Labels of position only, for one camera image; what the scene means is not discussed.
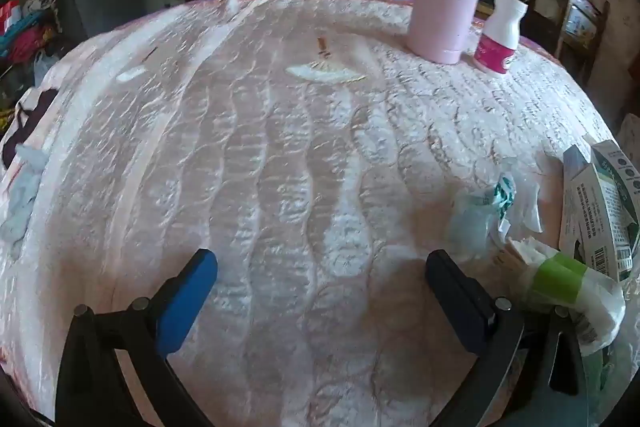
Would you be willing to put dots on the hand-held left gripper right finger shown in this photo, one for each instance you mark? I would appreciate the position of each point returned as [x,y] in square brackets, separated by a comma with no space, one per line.
[457,302]

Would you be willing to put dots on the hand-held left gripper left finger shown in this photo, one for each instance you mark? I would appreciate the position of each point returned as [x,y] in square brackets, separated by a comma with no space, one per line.
[187,297]

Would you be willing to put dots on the white printed plastic bag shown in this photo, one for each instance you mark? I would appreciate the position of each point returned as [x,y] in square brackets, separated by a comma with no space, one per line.
[555,277]

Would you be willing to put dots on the crumpled clear plastic wrapper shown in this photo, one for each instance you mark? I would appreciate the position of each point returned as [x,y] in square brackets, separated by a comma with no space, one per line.
[480,212]

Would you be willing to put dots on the white green cardboard box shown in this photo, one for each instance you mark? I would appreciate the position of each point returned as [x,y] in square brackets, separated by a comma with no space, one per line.
[595,217]

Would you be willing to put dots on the pink quilted bedspread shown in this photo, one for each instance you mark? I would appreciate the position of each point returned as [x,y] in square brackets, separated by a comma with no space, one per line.
[300,157]

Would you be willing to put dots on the printed blanket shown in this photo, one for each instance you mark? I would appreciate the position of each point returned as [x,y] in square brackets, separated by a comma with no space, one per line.
[20,197]

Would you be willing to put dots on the white bottle with pink label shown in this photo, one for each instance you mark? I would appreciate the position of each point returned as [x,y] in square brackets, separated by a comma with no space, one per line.
[500,32]

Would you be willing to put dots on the pile of colourful clothes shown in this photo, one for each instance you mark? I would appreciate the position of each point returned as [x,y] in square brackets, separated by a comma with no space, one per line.
[25,37]

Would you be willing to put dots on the wooden chair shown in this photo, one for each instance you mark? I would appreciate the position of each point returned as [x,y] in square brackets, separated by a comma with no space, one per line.
[570,7]

